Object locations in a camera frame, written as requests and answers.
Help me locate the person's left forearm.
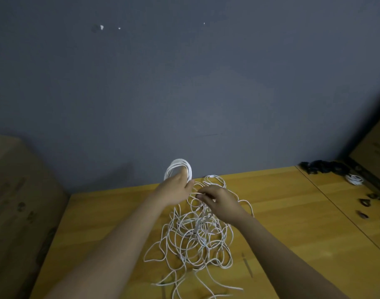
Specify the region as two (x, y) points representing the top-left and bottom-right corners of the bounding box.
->
(43, 199), (169, 299)

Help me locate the single white cable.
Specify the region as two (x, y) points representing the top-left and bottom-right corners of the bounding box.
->
(345, 174), (365, 186)
(163, 159), (195, 186)

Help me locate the cardboard box with black print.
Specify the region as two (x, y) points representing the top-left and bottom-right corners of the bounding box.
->
(349, 112), (380, 188)

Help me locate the person's right forearm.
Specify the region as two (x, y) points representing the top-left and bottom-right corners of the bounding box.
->
(235, 216), (350, 299)

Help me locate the person's right hand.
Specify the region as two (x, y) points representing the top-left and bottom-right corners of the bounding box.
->
(195, 185), (251, 227)

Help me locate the plain brown cardboard box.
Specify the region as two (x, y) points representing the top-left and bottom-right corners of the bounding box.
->
(0, 133), (71, 299)

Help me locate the tangle of white cables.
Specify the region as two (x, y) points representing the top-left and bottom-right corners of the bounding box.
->
(143, 175), (256, 299)

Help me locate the group of black cable ties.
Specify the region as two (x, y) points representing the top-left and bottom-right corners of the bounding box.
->
(356, 192), (380, 235)

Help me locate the person's left hand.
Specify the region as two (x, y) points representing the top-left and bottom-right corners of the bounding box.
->
(151, 170), (196, 210)

